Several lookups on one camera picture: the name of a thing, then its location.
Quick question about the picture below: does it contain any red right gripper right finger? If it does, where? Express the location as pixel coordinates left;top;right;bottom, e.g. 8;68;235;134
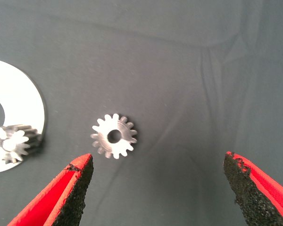
223;151;283;226

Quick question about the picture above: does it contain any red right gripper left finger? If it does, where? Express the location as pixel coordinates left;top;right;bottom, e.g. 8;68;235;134
7;153;94;226

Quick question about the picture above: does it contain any larger steel gear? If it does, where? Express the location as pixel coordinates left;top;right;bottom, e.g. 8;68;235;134
90;113;138;160

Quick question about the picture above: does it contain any small steel gear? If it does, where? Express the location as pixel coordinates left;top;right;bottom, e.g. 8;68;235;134
0;124;43;165

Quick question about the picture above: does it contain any round metal plate with hole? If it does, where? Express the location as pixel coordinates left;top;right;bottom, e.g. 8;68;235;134
0;58;48;174

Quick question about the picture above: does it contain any dark grey table cloth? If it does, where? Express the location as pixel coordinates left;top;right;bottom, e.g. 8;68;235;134
0;0;283;226

